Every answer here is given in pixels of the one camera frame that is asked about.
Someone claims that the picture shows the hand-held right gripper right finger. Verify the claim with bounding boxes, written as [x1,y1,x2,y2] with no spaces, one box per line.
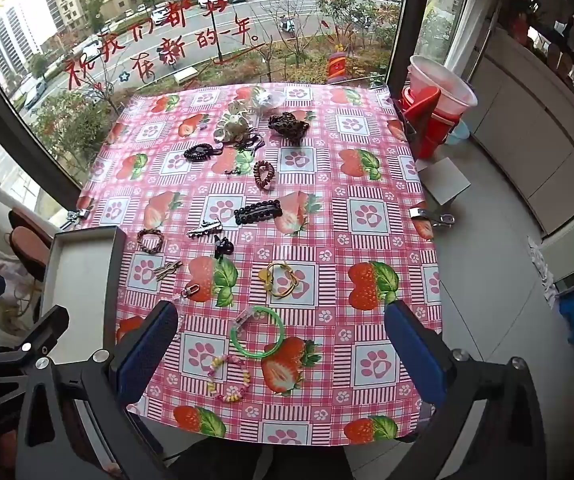
[384,300,560,480]

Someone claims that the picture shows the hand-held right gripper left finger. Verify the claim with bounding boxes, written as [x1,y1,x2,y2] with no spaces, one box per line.
[14,301,180,480]

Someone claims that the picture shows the grey rectangular tray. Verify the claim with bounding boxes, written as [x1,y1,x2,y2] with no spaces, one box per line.
[37,226,128,361]

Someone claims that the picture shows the colourful bead bracelet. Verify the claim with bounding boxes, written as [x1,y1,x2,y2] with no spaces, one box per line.
[206,353,250,403]

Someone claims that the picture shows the pearl chain keychain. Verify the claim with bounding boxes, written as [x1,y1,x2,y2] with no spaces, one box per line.
[176,284,202,346]

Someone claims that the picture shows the gold small hair clips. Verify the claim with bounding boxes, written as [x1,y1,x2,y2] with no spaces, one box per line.
[153,260,184,281]

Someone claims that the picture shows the green bangle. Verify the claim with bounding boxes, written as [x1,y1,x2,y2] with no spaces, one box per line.
[230,306,286,360]

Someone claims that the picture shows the brown wooden stools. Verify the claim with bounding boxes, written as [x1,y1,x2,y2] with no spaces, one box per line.
[9,227,52,271]

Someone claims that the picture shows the metal tablecloth clip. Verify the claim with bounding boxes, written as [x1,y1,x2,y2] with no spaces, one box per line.
[64,206,95,231]
[409,203,455,228]

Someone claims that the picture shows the silver sneaker hair clip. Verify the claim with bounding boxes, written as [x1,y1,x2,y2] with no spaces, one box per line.
[187,219,222,238]

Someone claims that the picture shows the pink strawberry print tablecloth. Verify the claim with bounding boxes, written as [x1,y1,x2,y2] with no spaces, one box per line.
[69,81,442,446]

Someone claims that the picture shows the grey cardboard box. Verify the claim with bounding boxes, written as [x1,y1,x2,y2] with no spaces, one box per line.
[416,157,472,206]

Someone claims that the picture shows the black beaded hair clip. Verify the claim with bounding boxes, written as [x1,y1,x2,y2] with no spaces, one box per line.
[233,199,284,226]

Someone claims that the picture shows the red plastic stool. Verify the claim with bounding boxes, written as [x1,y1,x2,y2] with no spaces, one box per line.
[399,85,460,158]

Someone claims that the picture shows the light blue basin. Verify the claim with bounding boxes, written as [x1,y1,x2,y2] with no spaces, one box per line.
[447,122,472,145]

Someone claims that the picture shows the red window lettering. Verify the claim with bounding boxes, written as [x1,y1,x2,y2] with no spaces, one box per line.
[64,5,262,91]

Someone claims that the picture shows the white polka dot scrunchie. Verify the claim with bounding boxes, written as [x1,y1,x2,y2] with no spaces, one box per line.
[213,101,254,142]

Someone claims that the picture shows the beige cabinet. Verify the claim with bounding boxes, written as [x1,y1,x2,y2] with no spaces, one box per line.
[467,25,574,233]

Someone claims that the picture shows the leopard print hair claw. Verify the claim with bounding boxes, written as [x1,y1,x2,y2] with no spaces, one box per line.
[268,111,312,138]

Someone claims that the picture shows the clear plastic bag item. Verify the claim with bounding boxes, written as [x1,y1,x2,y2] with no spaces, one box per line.
[252,86,284,111]

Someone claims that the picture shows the brown braided bracelet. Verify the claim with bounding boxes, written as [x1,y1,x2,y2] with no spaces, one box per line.
[137,228,165,255]

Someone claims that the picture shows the black spiral hair tie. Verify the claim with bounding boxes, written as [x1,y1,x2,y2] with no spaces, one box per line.
[183,143,224,162]

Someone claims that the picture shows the brown spiral hair tie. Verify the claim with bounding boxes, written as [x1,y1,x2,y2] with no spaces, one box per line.
[253,160,276,192]

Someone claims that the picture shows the bundle of black hair ties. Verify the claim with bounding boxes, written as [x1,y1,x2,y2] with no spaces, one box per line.
[234,131,266,152]

